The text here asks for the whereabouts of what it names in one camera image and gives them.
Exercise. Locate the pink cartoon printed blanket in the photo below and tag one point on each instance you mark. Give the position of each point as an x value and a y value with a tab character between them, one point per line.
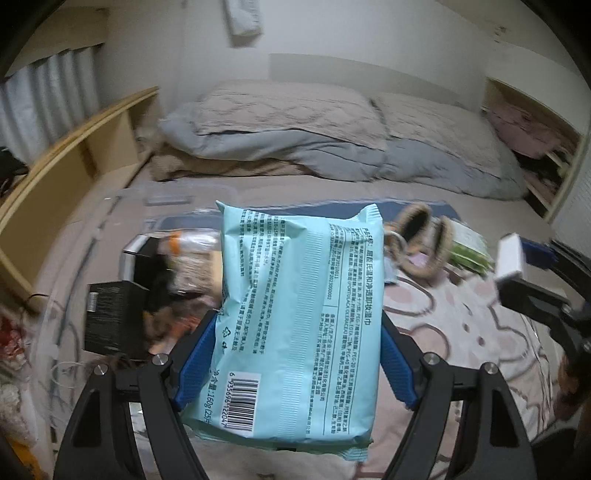
485	332

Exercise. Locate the light blue wet wipes packet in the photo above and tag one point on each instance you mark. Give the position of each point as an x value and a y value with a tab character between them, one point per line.
286	300

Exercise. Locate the small white box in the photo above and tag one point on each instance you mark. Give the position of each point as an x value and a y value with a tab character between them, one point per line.
510	254

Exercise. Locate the tan blanket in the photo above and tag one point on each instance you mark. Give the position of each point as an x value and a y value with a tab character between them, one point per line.
194	168

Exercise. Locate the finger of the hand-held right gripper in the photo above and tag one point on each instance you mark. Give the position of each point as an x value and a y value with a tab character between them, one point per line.
538	257
531	297

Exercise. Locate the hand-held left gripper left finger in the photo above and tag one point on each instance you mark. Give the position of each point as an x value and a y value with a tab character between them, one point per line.
196	355

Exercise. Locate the black box with white edge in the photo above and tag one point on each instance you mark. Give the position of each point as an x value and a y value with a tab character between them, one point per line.
147	251

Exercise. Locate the beige plush toy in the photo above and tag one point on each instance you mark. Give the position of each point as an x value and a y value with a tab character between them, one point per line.
147	138

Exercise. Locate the beige fuzzy pouch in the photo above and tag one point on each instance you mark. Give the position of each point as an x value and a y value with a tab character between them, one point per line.
415	221

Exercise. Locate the clear snack bag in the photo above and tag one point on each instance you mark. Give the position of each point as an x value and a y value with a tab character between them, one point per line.
194	261

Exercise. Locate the dark brown fuzzy item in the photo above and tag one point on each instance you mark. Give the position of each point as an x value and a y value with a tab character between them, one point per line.
157	318

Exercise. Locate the green spotted pouch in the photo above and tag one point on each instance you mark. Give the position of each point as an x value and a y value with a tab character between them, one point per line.
471	247

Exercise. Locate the white wall-hung pouch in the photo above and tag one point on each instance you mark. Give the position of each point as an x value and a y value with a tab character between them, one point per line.
242	16

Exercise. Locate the wooden bedside shelf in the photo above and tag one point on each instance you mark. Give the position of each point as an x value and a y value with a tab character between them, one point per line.
55	194

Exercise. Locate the clear plastic storage box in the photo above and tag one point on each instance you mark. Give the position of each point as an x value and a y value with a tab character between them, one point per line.
138	191

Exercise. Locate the wooden wall niche shelf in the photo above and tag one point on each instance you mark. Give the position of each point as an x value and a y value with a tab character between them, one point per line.
489	92

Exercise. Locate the pink cloth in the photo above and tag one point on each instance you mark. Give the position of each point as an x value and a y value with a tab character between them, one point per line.
531	129

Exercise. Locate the black cardboard box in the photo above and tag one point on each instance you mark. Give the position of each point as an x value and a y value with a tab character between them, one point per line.
111	318

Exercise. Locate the grey curtain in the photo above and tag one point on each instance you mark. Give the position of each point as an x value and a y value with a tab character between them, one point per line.
46	83

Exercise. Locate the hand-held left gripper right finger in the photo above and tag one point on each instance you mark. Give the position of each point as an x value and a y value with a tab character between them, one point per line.
397	369

